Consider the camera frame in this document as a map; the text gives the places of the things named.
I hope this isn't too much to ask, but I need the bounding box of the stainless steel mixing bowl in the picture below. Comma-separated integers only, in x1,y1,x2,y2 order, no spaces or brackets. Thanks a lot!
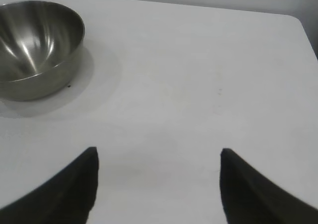
0,0,85,102

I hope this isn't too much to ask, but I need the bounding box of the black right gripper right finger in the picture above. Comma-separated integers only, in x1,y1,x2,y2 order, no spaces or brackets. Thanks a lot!
219,149,318,224

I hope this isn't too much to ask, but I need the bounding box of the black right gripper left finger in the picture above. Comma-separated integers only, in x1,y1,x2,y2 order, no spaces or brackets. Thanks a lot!
0,147,99,224

